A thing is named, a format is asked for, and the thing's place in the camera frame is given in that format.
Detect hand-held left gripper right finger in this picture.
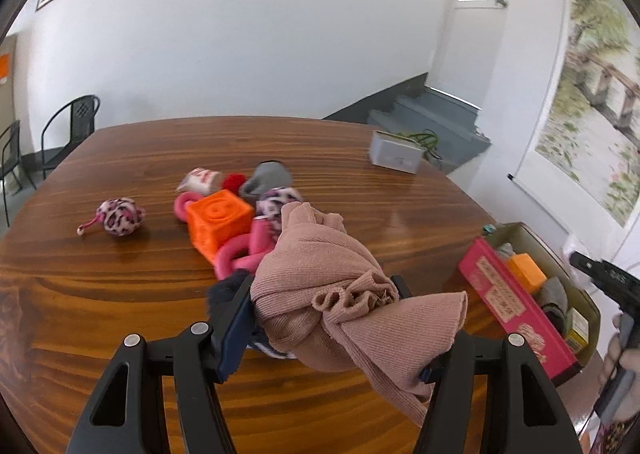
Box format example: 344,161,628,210
414,331,584,454

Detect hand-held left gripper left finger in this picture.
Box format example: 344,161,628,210
66,278,257,454

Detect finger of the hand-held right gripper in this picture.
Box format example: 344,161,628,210
569,251,640,306

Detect pink storage box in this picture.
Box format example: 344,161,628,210
458,223,602,387

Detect pink knotted sock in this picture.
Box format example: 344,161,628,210
250,201,469,427

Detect wooden desktop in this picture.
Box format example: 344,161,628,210
0,115,606,454

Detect person's right hand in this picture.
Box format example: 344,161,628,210
599,334,640,427

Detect small yellow box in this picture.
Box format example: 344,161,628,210
565,308,591,352

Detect grey sock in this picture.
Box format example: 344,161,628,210
537,277,571,330
238,161,293,200

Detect orange block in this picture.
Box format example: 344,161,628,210
507,253,547,294

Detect orange rubber cube toy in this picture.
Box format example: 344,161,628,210
186,189,255,264

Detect pink leopard plush ball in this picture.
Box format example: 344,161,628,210
76,197,146,238
255,187,301,235

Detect white red printed pouch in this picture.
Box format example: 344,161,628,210
177,167,223,196

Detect green plant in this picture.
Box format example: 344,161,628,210
395,130,443,162

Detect white planter box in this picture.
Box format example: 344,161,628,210
369,130,425,175

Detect grey stairs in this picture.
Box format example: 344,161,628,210
367,84,491,175

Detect black metal chair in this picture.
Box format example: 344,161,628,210
0,120,24,227
40,94,101,180

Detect pink ring chain toy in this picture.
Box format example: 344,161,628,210
173,191,277,281

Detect landscape wall scroll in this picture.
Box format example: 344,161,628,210
507,0,640,227

